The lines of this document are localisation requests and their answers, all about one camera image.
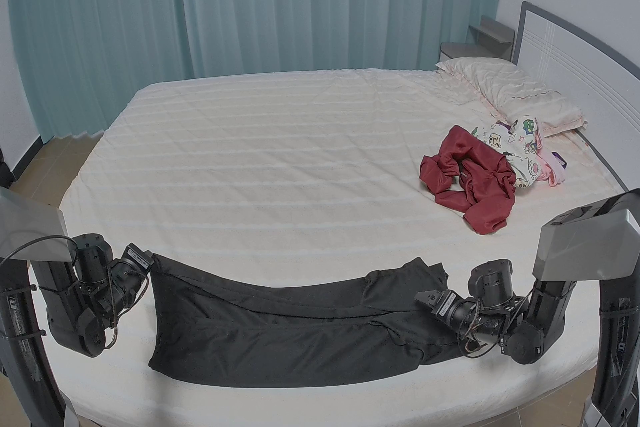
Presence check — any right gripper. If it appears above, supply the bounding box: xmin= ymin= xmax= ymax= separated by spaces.
xmin=429 ymin=290 xmax=483 ymax=333

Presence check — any grey bedside table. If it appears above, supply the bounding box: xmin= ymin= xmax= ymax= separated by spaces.
xmin=440 ymin=15 xmax=516 ymax=63

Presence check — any black T-shirt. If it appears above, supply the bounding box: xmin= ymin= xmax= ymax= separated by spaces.
xmin=148 ymin=252 xmax=473 ymax=388

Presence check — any pink garment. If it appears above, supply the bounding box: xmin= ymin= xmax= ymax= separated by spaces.
xmin=537 ymin=135 xmax=568 ymax=186

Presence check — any black cable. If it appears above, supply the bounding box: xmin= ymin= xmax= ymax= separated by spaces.
xmin=457 ymin=310 xmax=501 ymax=359
xmin=0 ymin=235 xmax=77 ymax=266

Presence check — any dark red garment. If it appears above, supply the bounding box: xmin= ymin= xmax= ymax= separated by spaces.
xmin=419 ymin=125 xmax=517 ymax=236

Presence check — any white printed pyjama top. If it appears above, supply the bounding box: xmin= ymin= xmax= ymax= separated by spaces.
xmin=470 ymin=116 xmax=546 ymax=189

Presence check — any cream pillow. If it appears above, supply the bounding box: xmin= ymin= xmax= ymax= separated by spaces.
xmin=434 ymin=57 xmax=587 ymax=138

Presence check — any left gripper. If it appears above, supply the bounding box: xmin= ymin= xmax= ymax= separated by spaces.
xmin=106 ymin=242 xmax=155 ymax=312

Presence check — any bed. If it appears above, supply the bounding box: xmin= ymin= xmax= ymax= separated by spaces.
xmin=47 ymin=1 xmax=640 ymax=421

